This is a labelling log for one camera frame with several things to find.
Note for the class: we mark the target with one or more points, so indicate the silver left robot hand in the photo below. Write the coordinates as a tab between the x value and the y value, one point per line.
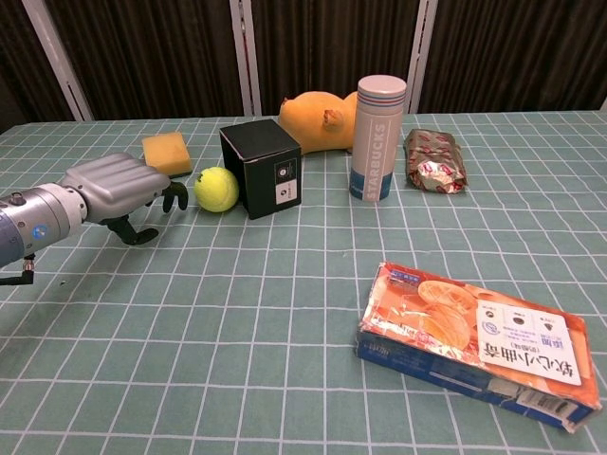
118	187

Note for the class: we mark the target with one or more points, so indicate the yellow tennis ball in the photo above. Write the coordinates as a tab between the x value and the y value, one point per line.
215	189

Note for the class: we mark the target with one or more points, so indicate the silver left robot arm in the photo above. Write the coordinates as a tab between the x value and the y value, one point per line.
33	223

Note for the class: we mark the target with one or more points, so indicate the black cardboard box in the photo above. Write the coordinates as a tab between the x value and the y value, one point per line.
265	175

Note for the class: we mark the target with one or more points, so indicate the orange biscuit box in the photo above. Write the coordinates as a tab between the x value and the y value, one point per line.
474	336

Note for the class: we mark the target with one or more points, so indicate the yellow sponge with green base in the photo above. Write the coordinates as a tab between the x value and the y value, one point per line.
166	151

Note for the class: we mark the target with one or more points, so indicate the dark brown curtain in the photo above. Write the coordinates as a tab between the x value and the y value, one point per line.
152	52

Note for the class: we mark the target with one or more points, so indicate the green checked tablecloth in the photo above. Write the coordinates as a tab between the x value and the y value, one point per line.
237	308

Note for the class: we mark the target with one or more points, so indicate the orange plush toy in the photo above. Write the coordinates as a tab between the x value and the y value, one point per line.
310	123

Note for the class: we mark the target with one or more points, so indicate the white Starbucks tumbler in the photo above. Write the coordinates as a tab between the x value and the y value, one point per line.
377	142

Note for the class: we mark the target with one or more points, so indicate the gold foil snack packet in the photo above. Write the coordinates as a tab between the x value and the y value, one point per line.
434	161

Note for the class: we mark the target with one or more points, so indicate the white frame post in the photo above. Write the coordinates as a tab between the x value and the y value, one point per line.
57	57
245	57
421	52

